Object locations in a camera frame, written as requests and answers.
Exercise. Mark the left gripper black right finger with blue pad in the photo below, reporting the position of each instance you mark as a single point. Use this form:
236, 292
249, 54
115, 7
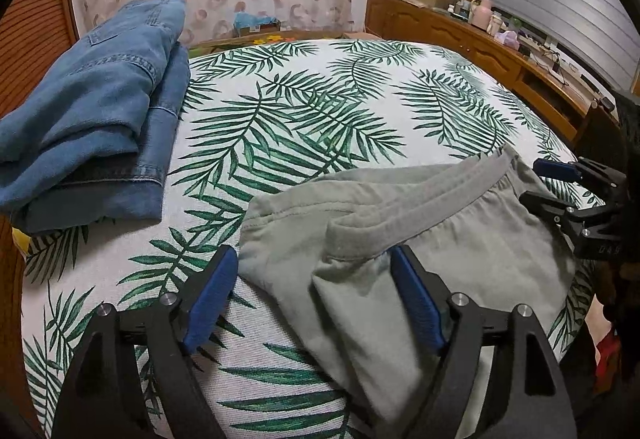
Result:
525, 394

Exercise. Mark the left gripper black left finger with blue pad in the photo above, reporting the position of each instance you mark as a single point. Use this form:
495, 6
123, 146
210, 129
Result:
102, 394

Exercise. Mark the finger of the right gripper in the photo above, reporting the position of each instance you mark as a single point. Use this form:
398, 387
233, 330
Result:
575, 171
574, 222

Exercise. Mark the grey-green pants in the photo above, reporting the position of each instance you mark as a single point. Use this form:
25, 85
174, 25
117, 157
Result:
362, 263

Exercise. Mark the person's right hand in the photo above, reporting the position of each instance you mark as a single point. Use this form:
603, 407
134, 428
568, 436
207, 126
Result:
617, 288

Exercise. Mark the wooden sideboard cabinet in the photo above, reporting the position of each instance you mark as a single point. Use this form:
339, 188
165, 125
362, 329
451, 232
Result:
577, 120

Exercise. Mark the purple plush on cabinet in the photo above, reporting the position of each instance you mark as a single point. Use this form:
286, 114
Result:
509, 39

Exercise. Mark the yellow plush toy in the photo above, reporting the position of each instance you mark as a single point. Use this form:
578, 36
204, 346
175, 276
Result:
21, 240

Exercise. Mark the pink thermos bottle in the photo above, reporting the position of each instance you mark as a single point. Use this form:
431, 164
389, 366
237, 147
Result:
481, 13

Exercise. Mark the folded blue jeans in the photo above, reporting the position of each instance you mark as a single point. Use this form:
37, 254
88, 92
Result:
94, 139

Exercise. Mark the palm leaf bed sheet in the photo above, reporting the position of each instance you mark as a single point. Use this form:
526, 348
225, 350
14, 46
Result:
259, 120

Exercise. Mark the cardboard box with blue cloth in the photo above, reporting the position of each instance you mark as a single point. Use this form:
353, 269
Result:
245, 24

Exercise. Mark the floral blanket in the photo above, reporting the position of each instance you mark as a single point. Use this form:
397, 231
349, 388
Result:
219, 45

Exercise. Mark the wooden louvered wardrobe door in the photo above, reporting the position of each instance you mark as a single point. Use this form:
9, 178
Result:
34, 33

